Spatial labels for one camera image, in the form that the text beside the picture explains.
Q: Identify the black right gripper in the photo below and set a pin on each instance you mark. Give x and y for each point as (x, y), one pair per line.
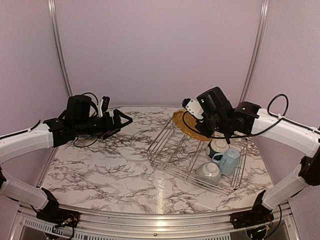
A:
(207, 132)

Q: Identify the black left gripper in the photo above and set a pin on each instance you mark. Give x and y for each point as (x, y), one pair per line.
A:
(110, 129)

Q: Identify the light blue mug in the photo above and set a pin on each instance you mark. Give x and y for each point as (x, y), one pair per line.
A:
(227, 161)

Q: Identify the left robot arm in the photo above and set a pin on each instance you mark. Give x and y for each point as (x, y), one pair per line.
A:
(81, 118)

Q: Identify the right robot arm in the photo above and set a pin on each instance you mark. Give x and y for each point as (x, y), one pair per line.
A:
(251, 120)

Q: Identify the dark teal mug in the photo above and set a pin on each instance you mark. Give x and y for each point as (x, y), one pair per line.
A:
(216, 146)

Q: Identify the pale green bowl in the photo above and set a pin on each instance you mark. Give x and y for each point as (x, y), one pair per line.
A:
(209, 171)

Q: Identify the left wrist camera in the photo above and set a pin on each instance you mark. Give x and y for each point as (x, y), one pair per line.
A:
(103, 106)

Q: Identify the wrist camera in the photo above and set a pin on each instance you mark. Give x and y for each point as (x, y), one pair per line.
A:
(103, 106)
(193, 107)

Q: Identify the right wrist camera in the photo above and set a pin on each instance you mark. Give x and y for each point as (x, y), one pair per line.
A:
(193, 107)

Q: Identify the metal wire dish rack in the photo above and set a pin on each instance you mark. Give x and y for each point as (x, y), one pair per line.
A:
(180, 155)

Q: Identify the right aluminium frame post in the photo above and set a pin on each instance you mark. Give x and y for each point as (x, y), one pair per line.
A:
(258, 42)

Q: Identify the aluminium frame post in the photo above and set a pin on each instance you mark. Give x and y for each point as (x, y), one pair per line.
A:
(258, 42)
(58, 46)

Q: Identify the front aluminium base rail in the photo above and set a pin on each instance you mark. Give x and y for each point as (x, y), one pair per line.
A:
(107, 225)

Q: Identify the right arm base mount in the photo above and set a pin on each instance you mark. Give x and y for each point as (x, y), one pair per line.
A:
(249, 218)

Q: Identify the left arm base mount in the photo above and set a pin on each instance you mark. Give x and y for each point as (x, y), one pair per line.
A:
(59, 216)

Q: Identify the left aluminium frame post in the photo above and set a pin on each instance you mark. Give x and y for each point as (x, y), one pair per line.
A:
(58, 46)

